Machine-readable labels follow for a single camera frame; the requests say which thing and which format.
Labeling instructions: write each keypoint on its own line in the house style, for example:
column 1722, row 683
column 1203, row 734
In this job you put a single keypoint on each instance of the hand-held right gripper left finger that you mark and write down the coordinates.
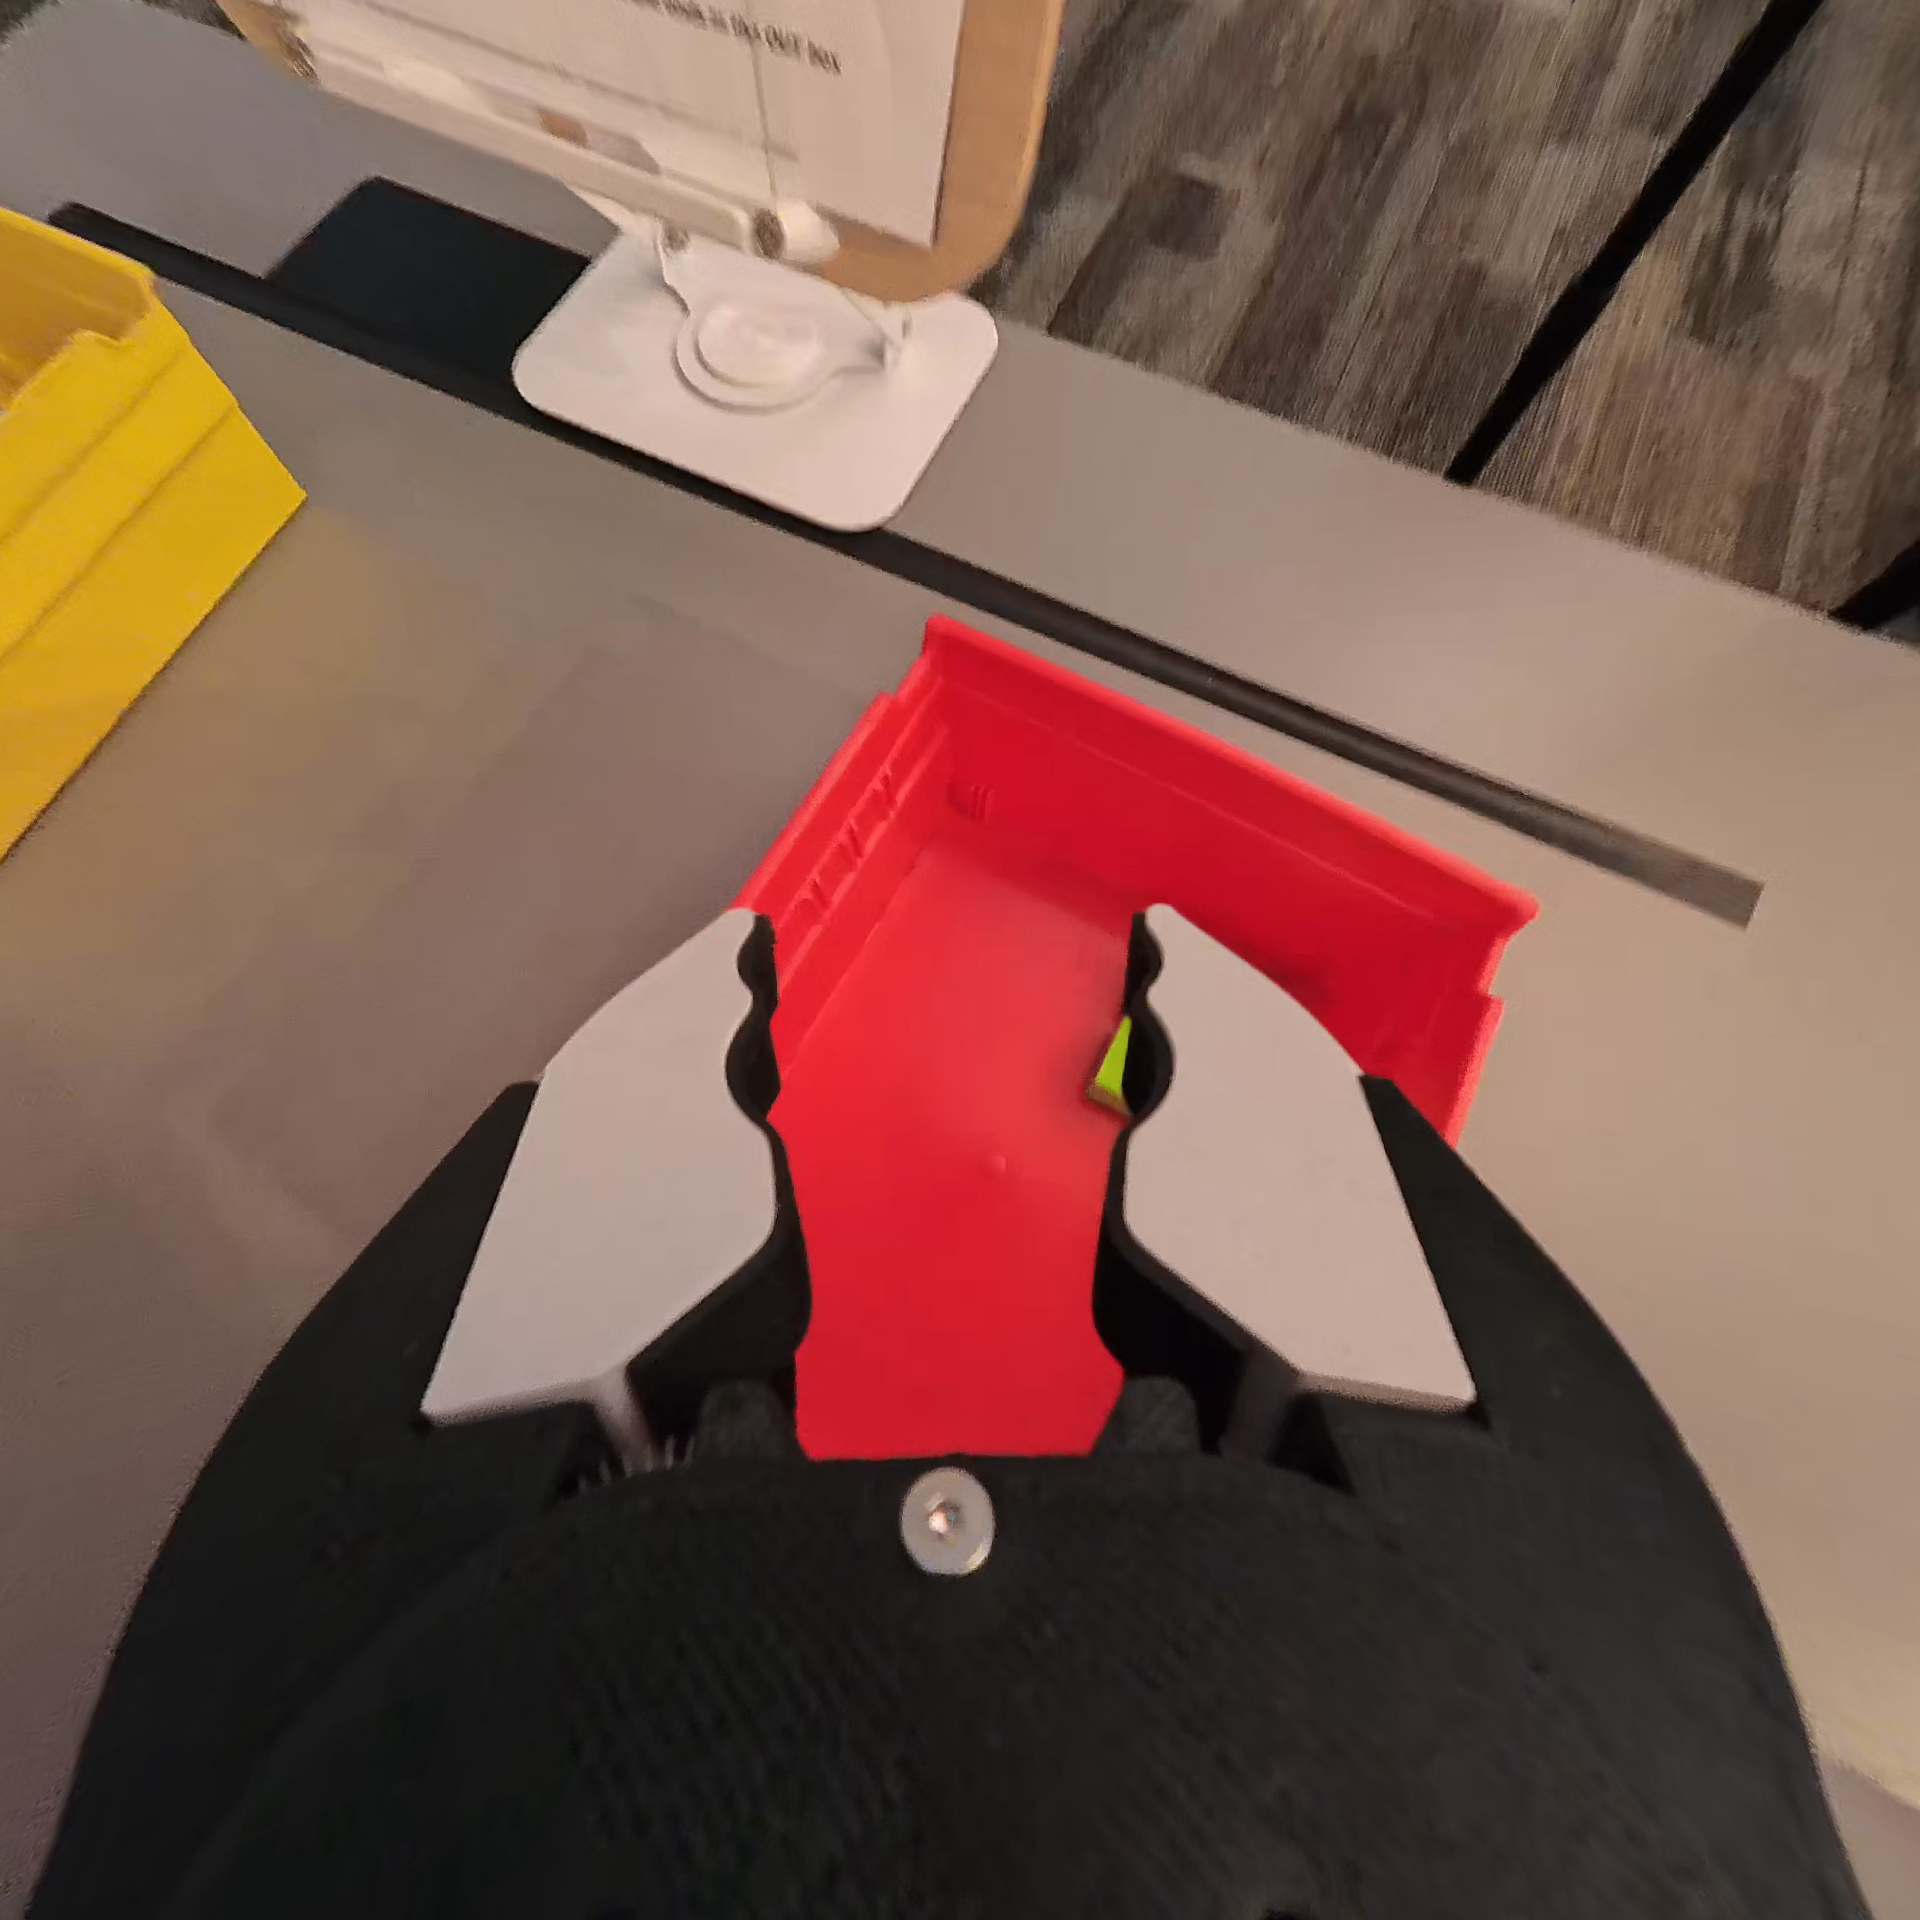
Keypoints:
column 616, row 1215

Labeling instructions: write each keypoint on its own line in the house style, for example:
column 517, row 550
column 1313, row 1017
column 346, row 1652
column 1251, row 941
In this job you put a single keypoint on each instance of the yellow plastic bin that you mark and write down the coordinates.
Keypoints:
column 106, row 524

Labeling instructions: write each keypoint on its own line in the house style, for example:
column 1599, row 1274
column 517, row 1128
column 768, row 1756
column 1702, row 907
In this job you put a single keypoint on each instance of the small green wooden block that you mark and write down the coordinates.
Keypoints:
column 1111, row 1068

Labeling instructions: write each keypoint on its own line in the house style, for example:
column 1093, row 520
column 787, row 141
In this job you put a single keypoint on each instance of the red plastic bin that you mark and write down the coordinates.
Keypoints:
column 946, row 1124

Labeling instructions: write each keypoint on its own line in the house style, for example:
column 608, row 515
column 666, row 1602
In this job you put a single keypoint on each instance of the black flat pad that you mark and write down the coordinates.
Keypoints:
column 435, row 249

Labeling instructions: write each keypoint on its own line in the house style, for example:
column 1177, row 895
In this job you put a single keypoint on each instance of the white board stand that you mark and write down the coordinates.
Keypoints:
column 870, row 436

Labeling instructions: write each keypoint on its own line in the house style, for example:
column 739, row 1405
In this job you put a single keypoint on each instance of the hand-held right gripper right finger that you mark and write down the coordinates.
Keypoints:
column 1292, row 1215

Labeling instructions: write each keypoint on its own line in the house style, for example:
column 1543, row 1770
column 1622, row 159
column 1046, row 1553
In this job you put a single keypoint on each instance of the printed instruction sheet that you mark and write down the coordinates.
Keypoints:
column 673, row 90

